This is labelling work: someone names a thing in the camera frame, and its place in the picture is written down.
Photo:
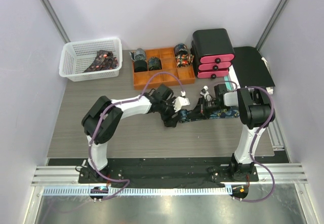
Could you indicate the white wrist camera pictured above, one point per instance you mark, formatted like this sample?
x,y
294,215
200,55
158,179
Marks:
x,y
180,102
204,91

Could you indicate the blue snail pattern tie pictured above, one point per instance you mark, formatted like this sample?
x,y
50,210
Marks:
x,y
187,116

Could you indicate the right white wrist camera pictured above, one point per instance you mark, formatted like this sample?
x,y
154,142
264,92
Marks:
x,y
204,91

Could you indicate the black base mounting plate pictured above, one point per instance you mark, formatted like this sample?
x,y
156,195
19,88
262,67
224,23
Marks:
x,y
158,173

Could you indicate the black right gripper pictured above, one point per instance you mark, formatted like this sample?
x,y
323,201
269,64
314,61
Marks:
x,y
200,112

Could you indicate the dark red dotted tie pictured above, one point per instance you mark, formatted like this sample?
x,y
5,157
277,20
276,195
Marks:
x,y
105,60

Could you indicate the aluminium frame rail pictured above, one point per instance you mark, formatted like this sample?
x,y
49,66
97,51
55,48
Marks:
x,y
278,173

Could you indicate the white plastic basket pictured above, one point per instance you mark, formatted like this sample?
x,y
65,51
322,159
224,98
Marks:
x,y
76,57

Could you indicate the orange floral rolled tie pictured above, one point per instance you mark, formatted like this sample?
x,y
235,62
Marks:
x,y
184,60

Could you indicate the teal round pad packet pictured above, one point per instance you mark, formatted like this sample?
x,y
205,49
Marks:
x,y
230,85

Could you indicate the blue floral rolled tie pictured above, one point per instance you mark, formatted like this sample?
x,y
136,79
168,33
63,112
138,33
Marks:
x,y
180,49

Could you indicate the orange wooden divider tray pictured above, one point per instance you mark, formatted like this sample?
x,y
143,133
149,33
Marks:
x,y
169,75

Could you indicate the grey rolled tie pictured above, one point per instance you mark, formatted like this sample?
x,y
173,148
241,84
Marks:
x,y
138,54

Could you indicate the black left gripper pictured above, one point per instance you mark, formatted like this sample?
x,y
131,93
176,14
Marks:
x,y
168,120

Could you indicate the white paper box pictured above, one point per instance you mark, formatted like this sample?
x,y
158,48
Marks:
x,y
232,75

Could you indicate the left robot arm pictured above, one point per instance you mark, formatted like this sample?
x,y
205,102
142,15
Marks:
x,y
102,120

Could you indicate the black pink drawer unit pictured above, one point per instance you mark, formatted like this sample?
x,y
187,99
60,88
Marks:
x,y
213,53

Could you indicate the dark blue rolled tie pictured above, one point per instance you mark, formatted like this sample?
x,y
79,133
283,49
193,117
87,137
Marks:
x,y
154,63

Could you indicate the black rolled tie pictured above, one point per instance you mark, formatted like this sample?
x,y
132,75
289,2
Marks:
x,y
140,66

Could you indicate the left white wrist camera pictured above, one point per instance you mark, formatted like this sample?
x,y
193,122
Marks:
x,y
180,102

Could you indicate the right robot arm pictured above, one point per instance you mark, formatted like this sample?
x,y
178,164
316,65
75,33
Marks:
x,y
256,111

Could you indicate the white slotted cable duct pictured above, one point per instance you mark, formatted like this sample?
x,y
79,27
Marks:
x,y
100,191

